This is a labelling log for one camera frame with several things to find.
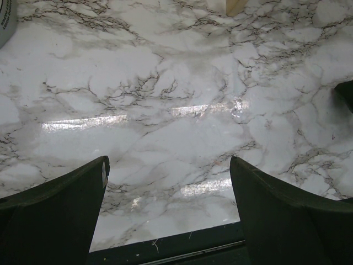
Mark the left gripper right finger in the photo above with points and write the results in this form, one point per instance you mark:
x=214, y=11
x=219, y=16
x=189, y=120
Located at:
x=283, y=224

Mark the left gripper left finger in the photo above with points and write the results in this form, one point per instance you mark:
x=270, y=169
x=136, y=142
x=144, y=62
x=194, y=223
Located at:
x=54, y=222

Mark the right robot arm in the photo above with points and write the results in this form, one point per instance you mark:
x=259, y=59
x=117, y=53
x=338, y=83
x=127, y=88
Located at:
x=345, y=92

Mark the wooden two-tier shelf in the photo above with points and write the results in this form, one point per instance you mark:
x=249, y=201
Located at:
x=234, y=7

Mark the grey cup with print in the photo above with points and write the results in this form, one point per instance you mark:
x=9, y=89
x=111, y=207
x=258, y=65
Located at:
x=8, y=20

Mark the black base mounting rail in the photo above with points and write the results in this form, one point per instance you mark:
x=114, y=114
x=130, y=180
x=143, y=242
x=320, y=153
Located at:
x=224, y=244

